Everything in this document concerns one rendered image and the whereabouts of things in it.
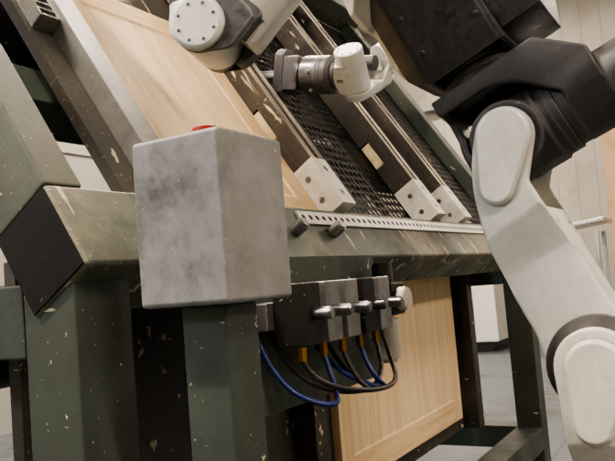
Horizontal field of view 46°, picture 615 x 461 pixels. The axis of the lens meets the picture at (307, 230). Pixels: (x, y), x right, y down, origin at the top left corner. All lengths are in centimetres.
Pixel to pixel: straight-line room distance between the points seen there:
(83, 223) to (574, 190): 839
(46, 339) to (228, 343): 24
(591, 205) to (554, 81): 795
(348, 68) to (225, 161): 92
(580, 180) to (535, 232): 799
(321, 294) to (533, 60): 46
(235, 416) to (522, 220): 52
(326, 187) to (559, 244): 58
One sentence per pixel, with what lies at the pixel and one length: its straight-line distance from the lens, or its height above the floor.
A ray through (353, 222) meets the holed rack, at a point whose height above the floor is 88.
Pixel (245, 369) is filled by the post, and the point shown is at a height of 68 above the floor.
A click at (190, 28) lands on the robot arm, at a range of 105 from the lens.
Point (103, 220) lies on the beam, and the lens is 92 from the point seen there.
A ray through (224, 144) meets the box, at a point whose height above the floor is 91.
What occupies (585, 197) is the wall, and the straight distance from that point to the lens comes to 906.
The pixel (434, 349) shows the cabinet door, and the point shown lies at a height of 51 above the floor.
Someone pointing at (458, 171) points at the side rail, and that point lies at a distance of 286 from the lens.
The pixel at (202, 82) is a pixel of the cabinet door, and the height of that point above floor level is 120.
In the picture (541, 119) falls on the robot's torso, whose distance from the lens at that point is 111.
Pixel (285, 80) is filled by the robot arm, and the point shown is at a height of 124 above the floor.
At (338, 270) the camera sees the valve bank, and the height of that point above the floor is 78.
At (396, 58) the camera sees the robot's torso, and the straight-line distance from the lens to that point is 118.
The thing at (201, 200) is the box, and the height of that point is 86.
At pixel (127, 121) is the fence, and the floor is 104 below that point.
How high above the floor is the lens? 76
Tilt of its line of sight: 4 degrees up
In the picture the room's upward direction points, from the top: 5 degrees counter-clockwise
